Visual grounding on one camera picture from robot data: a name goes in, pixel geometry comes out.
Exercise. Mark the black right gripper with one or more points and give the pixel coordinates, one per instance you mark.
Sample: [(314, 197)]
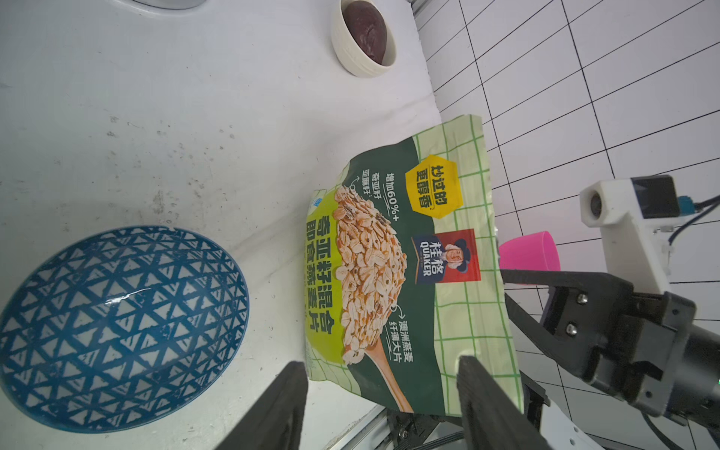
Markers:
[(643, 349)]

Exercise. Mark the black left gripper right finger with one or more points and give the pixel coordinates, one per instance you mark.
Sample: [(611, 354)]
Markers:
[(490, 419)]

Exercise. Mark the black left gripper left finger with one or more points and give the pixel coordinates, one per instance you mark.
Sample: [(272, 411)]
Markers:
[(275, 420)]

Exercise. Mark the green oats bag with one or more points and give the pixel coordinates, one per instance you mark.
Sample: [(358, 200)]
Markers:
[(402, 274)]

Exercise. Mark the blue patterned breakfast bowl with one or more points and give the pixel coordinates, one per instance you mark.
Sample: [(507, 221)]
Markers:
[(122, 329)]

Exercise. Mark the cream bowl with purple food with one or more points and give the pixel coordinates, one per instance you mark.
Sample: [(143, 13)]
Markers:
[(362, 40)]

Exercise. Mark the chrome cup holder stand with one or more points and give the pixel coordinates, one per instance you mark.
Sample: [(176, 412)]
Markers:
[(171, 5)]

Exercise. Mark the aluminium mounting rail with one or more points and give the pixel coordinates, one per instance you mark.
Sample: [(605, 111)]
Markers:
[(382, 429)]

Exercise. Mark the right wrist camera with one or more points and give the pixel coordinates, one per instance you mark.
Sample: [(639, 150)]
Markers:
[(635, 217)]

